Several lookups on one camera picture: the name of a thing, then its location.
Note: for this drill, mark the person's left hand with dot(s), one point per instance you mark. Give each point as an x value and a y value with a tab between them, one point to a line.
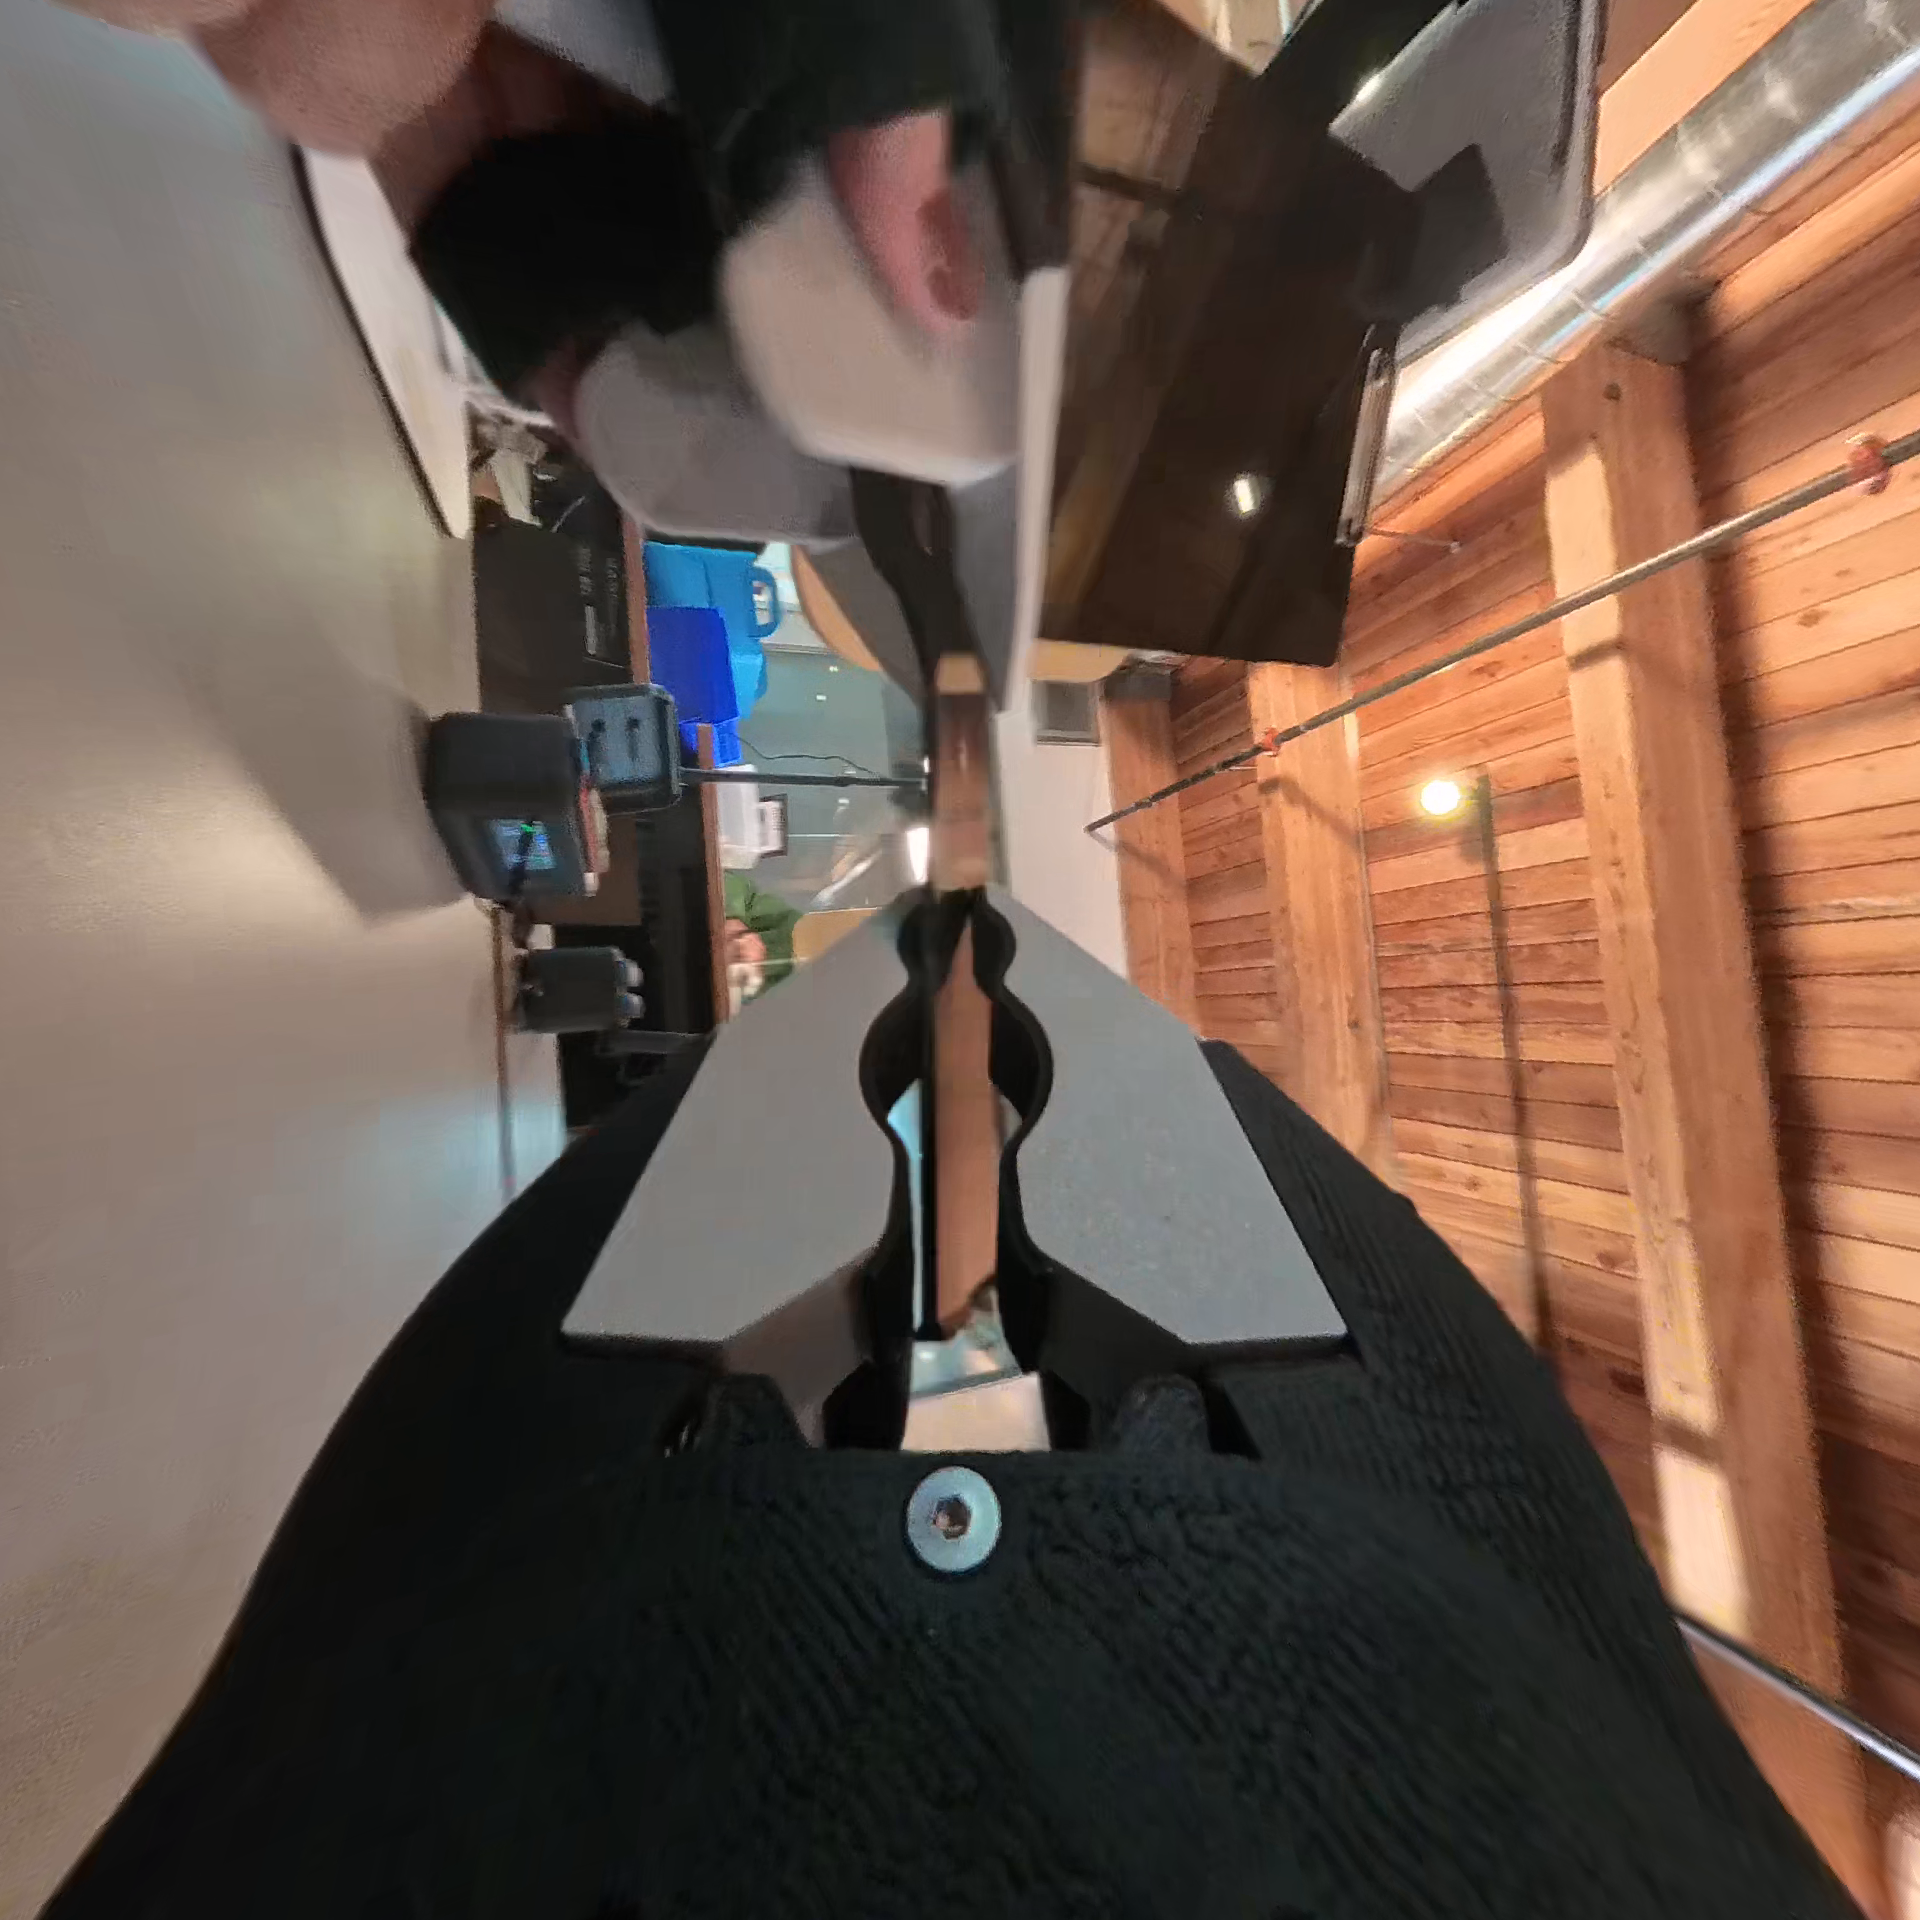
452	105

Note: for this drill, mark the round ceiling light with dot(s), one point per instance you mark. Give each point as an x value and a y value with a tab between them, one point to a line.
1441	797

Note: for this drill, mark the metal ceiling rod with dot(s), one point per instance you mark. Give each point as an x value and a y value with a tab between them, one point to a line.
1799	1699
1499	636

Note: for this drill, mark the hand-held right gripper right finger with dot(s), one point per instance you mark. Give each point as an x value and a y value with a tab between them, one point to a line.
1169	1201

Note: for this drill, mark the silver ceiling duct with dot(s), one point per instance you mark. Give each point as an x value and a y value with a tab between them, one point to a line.
1725	164

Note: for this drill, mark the black charging case with display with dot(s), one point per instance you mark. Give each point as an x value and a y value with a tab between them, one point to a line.
480	796

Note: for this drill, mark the blue plastic container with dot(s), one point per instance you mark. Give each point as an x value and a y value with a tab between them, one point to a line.
690	660

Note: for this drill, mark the wall air vent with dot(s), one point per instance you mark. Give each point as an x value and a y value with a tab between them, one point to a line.
1066	714

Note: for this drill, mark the dark framed grey panel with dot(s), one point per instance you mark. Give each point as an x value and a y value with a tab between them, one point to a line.
1441	120

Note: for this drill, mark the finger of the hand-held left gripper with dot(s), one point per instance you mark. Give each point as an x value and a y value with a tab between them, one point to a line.
992	600
896	631

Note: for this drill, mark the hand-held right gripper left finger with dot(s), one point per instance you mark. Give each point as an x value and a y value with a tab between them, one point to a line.
735	1188

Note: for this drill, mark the black glossy square plate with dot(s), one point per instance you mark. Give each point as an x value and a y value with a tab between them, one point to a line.
961	782

